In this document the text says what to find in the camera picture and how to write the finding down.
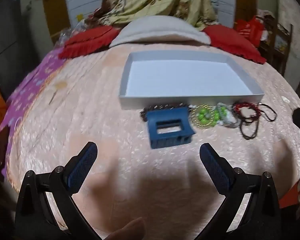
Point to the peach textured blanket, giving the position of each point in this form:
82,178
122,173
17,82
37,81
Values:
90,120

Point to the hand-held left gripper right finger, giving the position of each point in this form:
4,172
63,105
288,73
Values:
215,167

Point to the red shopping bag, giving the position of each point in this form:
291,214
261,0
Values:
250,30

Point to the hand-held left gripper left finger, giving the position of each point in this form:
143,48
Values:
82,165

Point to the square red frilled cushion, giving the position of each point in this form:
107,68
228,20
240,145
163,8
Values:
230,40

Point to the wooden shelf rack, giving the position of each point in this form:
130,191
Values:
287,45

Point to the purple floral sheet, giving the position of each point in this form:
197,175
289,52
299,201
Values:
35,80

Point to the beige pillow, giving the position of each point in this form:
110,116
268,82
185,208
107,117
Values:
160,30

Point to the round red frilled cushion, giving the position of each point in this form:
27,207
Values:
87,42

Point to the blue plastic box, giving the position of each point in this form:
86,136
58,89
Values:
172,140

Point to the person's left hand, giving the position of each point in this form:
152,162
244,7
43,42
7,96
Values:
127,228

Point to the beige tape piece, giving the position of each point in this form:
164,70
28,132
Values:
60,85

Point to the white cardboard box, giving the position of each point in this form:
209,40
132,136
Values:
180,77

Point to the clear plastic bag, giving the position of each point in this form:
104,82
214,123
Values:
65,37

